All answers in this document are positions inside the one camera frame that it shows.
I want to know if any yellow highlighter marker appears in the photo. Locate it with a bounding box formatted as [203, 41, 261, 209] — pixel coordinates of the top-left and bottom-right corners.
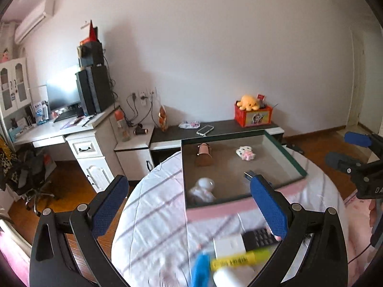
[210, 249, 271, 271]

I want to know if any computer monitor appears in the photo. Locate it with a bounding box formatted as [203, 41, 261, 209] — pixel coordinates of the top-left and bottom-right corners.
[47, 79, 80, 121]

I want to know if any white striped table cloth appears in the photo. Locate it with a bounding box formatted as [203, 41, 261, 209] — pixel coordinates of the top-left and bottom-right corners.
[110, 144, 349, 287]

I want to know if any black speaker box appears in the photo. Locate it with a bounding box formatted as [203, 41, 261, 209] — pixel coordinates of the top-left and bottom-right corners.
[77, 41, 105, 68]

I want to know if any black computer tower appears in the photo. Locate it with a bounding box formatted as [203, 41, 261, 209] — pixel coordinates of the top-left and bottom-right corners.
[76, 66, 114, 116]

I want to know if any black low cabinet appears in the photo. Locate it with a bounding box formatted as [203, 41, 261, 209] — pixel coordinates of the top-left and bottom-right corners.
[149, 119, 284, 166]

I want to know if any orange snack bag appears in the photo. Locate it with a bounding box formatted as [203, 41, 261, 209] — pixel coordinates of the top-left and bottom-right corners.
[158, 105, 168, 132]

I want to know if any white egg-shaped toy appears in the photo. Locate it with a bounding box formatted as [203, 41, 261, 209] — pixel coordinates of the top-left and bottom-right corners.
[188, 177, 215, 204]

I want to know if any pink storage box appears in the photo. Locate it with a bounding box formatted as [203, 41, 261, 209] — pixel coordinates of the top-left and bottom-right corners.
[181, 130, 308, 222]

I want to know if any white air conditioner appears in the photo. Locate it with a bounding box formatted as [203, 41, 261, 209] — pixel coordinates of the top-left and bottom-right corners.
[14, 0, 55, 45]

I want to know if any orange cap bottle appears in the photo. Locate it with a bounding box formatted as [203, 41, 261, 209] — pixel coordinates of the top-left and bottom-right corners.
[114, 108, 130, 142]

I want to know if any red cartoon box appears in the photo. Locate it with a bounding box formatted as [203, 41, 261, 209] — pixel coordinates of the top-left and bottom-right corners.
[234, 105, 273, 128]

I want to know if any rose gold cylinder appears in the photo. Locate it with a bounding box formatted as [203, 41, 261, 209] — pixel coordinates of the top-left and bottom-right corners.
[195, 143, 214, 166]

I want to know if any black remote control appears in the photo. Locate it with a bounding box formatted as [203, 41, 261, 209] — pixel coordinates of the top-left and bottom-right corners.
[242, 228, 278, 251]

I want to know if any yellow octopus plush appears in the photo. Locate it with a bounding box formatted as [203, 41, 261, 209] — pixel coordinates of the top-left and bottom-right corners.
[236, 95, 260, 111]

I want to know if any white power adapter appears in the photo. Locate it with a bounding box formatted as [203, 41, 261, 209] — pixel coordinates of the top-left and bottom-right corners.
[214, 234, 246, 259]

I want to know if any white glass door cabinet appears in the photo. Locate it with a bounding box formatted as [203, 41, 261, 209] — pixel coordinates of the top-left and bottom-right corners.
[1, 58, 31, 117]

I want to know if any white desk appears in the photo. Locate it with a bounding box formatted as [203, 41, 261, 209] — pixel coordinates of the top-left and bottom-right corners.
[13, 103, 124, 193]

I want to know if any white bedside drawer unit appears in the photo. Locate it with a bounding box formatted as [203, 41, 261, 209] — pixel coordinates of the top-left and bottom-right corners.
[114, 124, 154, 181]

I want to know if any smartphone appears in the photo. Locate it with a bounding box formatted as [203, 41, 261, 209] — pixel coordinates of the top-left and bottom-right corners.
[196, 125, 214, 137]

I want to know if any blue highlighter marker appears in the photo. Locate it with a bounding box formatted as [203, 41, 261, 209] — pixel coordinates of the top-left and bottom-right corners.
[191, 253, 211, 287]

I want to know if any hello kitty brick figure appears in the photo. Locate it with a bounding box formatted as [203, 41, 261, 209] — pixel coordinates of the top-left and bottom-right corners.
[236, 146, 256, 161]

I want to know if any black office chair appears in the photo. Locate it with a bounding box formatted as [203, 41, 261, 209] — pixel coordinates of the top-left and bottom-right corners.
[1, 137, 55, 217]

